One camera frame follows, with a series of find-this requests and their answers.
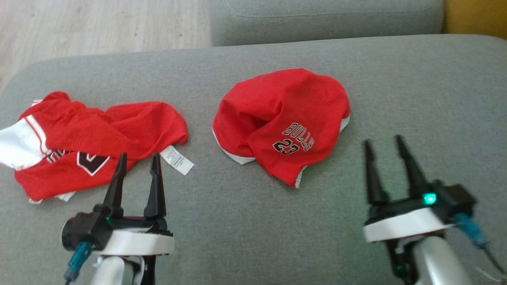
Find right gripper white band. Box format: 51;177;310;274
362;135;455;243

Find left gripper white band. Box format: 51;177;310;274
94;152;175;257

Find left arm cable blue plug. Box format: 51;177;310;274
63;242;94;285

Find yellow sofa back cushion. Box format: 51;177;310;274
443;0;507;40

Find red Bulls basketball shorts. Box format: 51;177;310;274
212;68;351;188

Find red basketball jersey white trim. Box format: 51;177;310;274
0;91;194;204

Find grey sofa seat cushion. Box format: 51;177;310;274
210;0;444;47

